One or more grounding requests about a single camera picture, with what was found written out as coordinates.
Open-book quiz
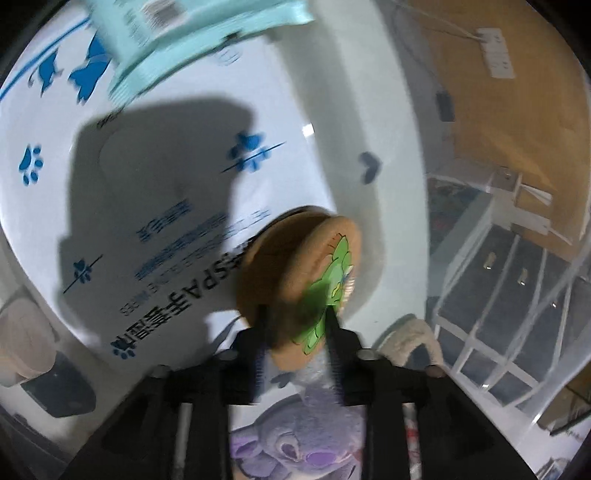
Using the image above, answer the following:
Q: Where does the clear plastic container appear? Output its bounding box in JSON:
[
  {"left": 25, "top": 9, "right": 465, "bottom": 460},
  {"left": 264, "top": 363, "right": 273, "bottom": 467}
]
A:
[{"left": 0, "top": 0, "right": 591, "bottom": 480}]

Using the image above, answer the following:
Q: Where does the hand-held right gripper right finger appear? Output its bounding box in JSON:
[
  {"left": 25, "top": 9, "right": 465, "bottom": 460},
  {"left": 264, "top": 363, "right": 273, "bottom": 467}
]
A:
[{"left": 323, "top": 309, "right": 536, "bottom": 480}]

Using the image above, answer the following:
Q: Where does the white metal rack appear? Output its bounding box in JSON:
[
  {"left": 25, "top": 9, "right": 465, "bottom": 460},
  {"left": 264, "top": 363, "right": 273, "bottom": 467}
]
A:
[{"left": 427, "top": 168, "right": 583, "bottom": 407}]

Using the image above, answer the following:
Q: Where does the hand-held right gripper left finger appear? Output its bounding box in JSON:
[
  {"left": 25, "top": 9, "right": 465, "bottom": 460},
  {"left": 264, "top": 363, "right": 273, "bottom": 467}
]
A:
[{"left": 60, "top": 318, "right": 269, "bottom": 480}]

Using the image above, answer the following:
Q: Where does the brown round plush cushion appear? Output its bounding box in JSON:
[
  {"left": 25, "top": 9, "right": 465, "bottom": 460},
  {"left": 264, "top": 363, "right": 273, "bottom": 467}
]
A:
[{"left": 270, "top": 215, "right": 363, "bottom": 370}]

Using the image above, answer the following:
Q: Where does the white power strip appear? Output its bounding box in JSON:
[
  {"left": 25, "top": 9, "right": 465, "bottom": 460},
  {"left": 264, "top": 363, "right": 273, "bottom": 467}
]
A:
[{"left": 475, "top": 28, "right": 515, "bottom": 79}]

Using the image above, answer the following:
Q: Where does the black power adapter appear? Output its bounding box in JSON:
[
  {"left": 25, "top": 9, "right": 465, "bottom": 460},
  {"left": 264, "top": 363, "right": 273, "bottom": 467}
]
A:
[{"left": 436, "top": 91, "right": 455, "bottom": 121}]

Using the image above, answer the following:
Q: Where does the white power cable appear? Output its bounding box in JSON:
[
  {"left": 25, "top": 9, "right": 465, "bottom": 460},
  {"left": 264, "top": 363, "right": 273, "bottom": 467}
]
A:
[{"left": 392, "top": 0, "right": 483, "bottom": 42}]

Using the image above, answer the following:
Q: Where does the teal wipes pack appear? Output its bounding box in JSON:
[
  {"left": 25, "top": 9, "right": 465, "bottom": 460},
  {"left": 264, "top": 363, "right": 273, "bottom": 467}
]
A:
[{"left": 85, "top": 0, "right": 317, "bottom": 100}]

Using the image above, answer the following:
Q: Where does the purple plush toy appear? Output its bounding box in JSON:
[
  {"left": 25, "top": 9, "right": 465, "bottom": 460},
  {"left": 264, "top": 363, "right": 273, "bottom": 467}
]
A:
[{"left": 228, "top": 355, "right": 370, "bottom": 480}]

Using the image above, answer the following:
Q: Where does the white paw print wipes pack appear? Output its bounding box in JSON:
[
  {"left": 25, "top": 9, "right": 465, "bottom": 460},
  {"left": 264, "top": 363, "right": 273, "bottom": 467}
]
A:
[{"left": 0, "top": 14, "right": 342, "bottom": 370}]

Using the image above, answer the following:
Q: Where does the beige plush toy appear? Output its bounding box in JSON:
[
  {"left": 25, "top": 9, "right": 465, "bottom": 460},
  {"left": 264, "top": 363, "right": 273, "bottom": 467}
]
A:
[{"left": 376, "top": 314, "right": 444, "bottom": 370}]

